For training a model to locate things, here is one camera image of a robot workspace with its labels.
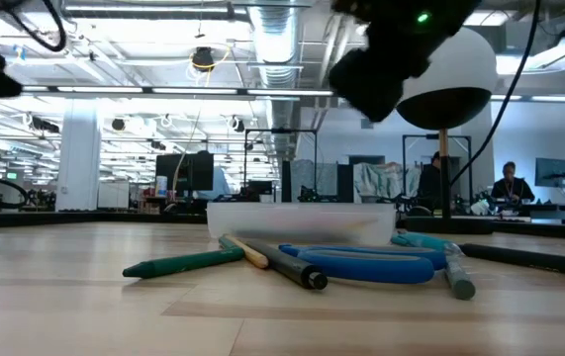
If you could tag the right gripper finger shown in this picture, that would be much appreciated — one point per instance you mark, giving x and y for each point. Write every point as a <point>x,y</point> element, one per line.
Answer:
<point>368,84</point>

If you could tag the teal pen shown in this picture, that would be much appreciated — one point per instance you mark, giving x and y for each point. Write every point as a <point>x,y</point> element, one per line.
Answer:
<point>425,241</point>

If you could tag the thick black marker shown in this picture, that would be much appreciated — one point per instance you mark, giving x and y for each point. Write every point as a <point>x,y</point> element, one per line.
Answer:
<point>292,267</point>

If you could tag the yellow wooden pencil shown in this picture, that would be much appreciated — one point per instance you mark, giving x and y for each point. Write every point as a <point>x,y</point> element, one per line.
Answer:
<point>252,254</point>

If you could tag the dark green pen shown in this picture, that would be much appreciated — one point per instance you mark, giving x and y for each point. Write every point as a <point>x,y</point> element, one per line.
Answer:
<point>225,242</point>

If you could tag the grey marker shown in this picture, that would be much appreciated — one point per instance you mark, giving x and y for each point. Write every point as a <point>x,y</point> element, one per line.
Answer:
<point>457,279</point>

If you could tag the long black marker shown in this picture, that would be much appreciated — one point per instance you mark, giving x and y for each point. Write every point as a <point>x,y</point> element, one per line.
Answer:
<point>534,258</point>

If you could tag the green crayon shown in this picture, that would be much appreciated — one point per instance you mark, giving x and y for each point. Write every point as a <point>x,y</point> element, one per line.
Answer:
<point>183,262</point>

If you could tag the translucent plastic supply box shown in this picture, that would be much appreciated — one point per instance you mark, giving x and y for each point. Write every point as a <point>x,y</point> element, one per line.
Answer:
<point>302,222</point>

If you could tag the white globe table lamp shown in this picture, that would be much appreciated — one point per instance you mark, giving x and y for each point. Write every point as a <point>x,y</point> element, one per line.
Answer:
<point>460,64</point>

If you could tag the patterned cloth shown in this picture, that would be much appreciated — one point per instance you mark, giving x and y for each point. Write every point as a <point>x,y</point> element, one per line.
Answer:
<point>386,180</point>

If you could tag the person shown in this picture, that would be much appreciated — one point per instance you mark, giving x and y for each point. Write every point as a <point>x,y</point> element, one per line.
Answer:
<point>512,188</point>
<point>430,180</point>
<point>221,185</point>

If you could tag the white cabinet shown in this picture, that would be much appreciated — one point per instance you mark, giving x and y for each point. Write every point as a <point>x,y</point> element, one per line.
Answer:
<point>113,195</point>

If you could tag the black computer monitor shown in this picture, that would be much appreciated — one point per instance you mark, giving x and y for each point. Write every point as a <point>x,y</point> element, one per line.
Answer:
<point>183,173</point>

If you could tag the white can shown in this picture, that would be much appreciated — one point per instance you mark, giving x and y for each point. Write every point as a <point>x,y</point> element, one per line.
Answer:
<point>161,187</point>

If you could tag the black metal rig frame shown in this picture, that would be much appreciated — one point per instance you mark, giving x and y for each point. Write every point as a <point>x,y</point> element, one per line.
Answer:
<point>280,131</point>
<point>460,137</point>

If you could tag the silver ventilation duct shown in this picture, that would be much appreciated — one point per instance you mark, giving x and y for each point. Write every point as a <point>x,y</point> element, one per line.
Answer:
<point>274,39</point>

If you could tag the black ceiling camera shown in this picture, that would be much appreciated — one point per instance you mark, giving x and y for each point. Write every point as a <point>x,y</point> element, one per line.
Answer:
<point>203,58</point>

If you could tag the wall-mounted monitor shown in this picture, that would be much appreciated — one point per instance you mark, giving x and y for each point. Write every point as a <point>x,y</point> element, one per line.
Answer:
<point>554,173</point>

